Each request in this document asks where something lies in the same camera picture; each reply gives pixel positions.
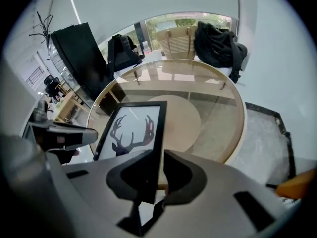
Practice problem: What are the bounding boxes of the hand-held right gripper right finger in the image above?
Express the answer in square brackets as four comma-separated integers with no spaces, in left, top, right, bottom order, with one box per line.
[148,149,295,238]

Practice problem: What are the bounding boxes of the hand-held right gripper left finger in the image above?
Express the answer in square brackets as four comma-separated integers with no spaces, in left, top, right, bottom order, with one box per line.
[46,149,152,238]

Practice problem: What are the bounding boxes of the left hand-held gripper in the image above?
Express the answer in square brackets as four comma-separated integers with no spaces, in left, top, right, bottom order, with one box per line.
[0,58,99,153]

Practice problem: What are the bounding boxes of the black framed deer picture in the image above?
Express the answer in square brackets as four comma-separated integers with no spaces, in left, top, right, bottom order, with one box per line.
[93,100,168,205]

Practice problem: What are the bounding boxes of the round glass table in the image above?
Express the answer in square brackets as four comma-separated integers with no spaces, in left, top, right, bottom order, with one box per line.
[88,58,248,165]

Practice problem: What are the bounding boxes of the light wooden side table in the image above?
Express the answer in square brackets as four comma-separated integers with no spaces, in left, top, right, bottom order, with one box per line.
[53,90,92,123]

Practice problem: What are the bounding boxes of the light wooden chair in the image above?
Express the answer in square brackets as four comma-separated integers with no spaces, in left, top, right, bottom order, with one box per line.
[54,80,72,96]

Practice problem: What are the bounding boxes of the black office chair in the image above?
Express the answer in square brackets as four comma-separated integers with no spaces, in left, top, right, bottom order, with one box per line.
[44,74,62,102]

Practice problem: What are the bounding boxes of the black balcony railing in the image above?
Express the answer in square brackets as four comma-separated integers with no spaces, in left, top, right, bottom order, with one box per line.
[26,67,45,86]

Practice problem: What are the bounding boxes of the black glass door cabinet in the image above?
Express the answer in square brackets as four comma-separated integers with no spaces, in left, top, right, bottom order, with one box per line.
[47,22,115,102]

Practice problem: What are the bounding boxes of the orange cushion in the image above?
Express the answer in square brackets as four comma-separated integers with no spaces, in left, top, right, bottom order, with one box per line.
[275,167,317,200]

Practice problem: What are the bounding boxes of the black backpack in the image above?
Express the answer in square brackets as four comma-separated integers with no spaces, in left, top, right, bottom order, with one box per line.
[106,34,144,79]

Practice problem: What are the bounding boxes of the black coat rack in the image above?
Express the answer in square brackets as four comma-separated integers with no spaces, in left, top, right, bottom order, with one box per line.
[28,11,54,46]

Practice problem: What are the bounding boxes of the tan woven tote bag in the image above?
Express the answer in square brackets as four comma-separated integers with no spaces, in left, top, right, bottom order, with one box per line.
[155,26,198,60]

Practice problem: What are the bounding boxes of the black crumpled duffel bag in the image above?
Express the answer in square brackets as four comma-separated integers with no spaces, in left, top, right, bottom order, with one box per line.
[194,20,248,84]

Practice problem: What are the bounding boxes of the grey fisheye camera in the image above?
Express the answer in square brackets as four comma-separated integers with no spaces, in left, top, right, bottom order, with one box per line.
[33,100,50,123]

